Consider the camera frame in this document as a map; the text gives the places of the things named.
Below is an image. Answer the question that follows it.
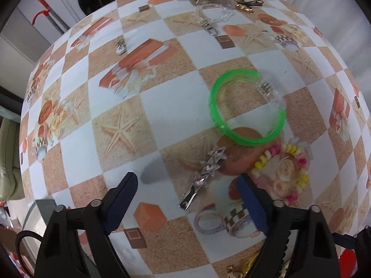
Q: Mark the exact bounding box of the green plastic bangle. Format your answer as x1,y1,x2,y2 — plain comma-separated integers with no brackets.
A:
209,69,287,147

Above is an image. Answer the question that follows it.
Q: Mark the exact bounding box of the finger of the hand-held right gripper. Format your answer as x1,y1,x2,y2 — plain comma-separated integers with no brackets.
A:
332,232,358,250

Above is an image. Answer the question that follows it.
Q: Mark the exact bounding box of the black cable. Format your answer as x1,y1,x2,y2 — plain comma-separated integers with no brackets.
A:
14,230,44,278

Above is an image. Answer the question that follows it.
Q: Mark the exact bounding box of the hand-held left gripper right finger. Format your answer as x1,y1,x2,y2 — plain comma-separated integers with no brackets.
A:
236,173,340,278

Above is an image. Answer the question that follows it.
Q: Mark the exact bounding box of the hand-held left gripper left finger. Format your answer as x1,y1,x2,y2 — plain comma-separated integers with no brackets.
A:
34,172,138,278

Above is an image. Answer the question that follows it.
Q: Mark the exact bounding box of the yellow cord bracelet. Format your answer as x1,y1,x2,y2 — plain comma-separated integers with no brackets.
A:
226,251,290,278

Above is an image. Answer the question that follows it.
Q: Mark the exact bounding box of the red plastic bag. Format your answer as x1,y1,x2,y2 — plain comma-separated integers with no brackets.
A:
338,249,358,278

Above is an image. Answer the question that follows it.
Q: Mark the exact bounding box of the pale green cushion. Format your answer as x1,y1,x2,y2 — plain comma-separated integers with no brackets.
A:
0,117,25,200

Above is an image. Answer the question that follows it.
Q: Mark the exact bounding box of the red handled tool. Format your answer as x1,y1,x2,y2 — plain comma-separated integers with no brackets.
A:
31,0,68,34

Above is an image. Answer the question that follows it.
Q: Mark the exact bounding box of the pink yellow beaded bracelet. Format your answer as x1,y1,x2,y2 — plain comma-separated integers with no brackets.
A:
252,142,310,206

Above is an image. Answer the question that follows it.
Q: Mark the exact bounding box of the gold black hair accessory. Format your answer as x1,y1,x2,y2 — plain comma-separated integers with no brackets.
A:
236,0,264,13

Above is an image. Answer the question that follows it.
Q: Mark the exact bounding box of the silver rhinestone hair clip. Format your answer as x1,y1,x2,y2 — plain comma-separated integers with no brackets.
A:
179,145,228,210

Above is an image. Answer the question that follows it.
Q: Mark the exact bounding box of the clear hair claw clip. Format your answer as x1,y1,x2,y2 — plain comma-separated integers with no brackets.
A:
256,71,287,113

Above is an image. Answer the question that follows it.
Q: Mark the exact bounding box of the silver keychain clasp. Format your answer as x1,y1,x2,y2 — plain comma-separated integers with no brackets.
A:
200,17,222,37

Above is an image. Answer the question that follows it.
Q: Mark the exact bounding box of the clear bead chain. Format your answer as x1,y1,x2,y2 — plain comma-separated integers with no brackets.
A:
193,6,236,23

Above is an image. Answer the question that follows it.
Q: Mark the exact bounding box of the checkered printed tablecloth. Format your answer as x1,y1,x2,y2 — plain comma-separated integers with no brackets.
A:
19,0,371,278

